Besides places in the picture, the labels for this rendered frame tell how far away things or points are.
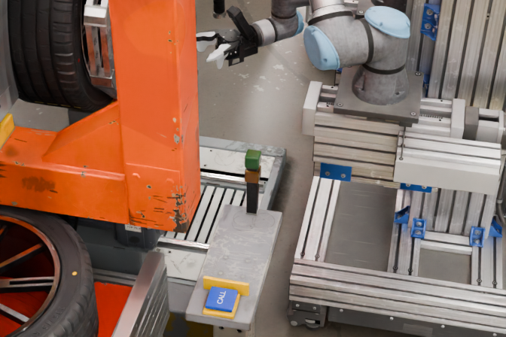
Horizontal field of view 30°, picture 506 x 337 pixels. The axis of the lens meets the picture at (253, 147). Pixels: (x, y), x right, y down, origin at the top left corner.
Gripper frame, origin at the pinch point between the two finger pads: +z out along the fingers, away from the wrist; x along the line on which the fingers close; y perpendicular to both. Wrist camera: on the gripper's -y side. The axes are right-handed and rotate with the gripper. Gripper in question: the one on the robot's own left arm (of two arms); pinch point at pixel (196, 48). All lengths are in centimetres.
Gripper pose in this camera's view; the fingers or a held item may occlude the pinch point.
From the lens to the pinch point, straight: 268.0
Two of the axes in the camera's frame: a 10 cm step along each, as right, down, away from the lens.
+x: -5.4, -5.2, 6.6
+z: -8.4, 3.3, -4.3
